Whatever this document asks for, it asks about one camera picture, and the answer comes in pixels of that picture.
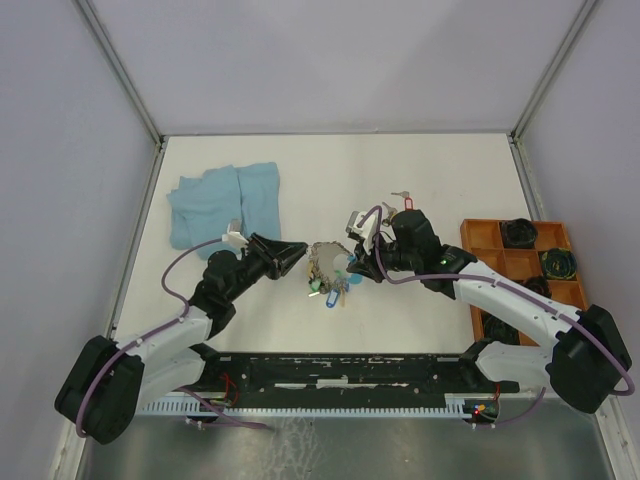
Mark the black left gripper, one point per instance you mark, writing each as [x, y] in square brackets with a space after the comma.
[277, 255]

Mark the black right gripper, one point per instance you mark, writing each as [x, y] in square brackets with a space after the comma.
[365, 263]

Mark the metal key organizer blue handle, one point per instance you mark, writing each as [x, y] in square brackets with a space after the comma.
[328, 261]

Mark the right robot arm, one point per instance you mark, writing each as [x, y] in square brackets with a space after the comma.
[578, 354]

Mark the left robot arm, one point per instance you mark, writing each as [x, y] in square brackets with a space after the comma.
[111, 380]

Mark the blue key tag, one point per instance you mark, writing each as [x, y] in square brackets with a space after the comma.
[332, 298]

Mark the green key tag on organizer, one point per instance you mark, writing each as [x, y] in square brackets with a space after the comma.
[315, 288]

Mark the loose key yellow tag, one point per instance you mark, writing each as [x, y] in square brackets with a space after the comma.
[391, 211]

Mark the light blue folded cloth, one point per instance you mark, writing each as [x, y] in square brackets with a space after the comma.
[202, 208]

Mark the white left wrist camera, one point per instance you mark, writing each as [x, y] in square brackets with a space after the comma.
[233, 236]

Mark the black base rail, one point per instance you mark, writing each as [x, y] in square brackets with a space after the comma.
[246, 373]

